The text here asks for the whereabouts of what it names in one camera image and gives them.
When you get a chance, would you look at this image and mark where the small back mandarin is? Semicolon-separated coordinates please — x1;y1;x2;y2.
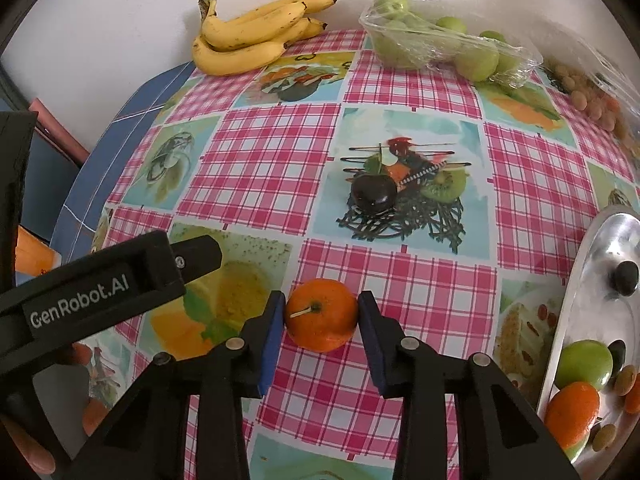
284;278;358;353

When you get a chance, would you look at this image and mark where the dark plum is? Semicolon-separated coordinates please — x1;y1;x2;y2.
611;260;639;297
350;174;398;214
608;339;626;376

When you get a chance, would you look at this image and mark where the mandarin with stem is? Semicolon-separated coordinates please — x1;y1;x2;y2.
544;382;600;451

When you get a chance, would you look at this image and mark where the green mango back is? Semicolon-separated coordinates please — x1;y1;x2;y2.
554;339;613;391

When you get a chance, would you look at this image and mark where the green mango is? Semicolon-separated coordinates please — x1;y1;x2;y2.
564;431;590;464
554;339;613;391

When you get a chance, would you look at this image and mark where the green mango front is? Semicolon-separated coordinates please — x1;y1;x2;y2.
564;431;590;464

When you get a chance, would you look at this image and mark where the brown kiwi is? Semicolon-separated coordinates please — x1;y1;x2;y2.
591;424;617;453
614;364;637;396

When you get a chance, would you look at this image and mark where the large orange mandarin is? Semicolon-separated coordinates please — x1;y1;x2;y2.
624;374;640;415

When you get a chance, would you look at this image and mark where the checkered fruit print tablecloth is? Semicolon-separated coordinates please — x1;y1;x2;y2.
49;27;640;480

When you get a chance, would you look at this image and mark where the large metal bowl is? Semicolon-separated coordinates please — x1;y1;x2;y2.
537;205;639;479

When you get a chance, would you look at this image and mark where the yellow banana bunch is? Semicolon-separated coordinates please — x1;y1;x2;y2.
191;0;337;77

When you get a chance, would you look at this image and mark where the clear tray of green plums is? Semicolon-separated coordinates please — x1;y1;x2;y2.
359;0;542;88

